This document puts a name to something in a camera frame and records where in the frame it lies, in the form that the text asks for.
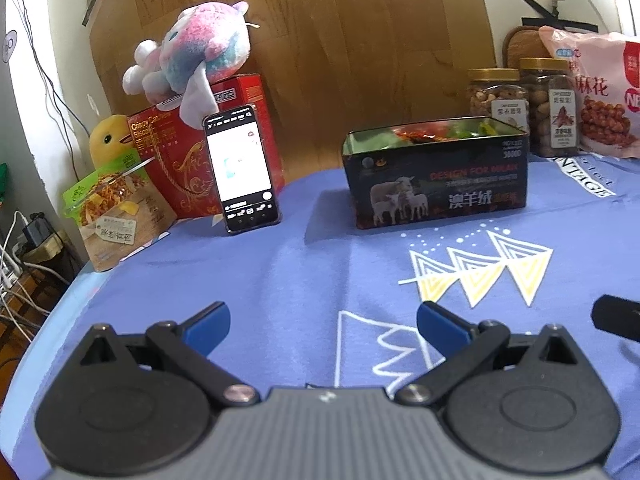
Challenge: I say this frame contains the light green snack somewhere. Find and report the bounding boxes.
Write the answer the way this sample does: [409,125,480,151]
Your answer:
[446,118,499,140]

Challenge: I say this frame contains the red snack packet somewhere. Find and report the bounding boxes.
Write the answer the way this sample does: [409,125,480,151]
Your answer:
[393,122,450,144]

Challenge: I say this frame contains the green brown snack bag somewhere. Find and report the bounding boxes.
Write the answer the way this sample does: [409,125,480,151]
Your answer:
[63,148,177,272]

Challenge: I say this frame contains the blue printed tablecloth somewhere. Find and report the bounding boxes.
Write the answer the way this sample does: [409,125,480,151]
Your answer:
[1,155,639,479]

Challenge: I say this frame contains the nut jar gold lid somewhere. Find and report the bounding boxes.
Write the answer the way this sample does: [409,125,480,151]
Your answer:
[468,68,529,133]
[520,58,579,157]

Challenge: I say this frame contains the pink fried dough snack bag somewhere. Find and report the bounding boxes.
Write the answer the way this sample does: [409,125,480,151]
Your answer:
[539,26,640,158]

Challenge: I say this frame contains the black sheep tin box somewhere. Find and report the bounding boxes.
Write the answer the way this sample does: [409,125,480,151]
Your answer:
[342,116,529,229]

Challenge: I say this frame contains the red gift box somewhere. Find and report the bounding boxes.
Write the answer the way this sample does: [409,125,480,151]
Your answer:
[128,74,285,220]

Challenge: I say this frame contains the yellow duck plush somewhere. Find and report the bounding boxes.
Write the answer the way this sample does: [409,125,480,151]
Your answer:
[89,115,134,169]

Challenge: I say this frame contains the black smartphone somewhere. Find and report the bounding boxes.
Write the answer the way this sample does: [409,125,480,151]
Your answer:
[203,104,280,235]

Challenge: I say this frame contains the round wooden board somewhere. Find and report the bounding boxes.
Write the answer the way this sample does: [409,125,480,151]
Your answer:
[502,26,551,68]

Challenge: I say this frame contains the pink blue plush toy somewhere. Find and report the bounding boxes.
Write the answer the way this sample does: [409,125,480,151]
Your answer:
[122,1,253,129]

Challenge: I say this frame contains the white cables bundle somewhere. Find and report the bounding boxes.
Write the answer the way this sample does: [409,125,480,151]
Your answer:
[0,209,72,346]

